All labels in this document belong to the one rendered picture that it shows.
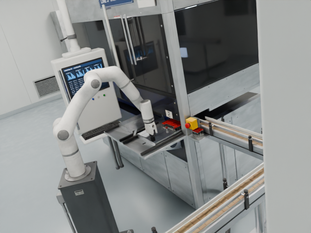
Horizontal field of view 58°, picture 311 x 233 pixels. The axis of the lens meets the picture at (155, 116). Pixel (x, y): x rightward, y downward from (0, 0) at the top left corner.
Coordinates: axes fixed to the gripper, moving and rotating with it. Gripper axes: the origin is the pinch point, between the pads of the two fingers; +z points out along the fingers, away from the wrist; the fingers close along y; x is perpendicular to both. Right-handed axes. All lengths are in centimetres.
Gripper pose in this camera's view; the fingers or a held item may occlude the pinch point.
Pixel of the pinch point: (152, 138)
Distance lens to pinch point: 218.0
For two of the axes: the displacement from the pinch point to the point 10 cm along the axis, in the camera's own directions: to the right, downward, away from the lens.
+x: -8.0, 3.7, -4.6
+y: -5.6, -2.3, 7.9
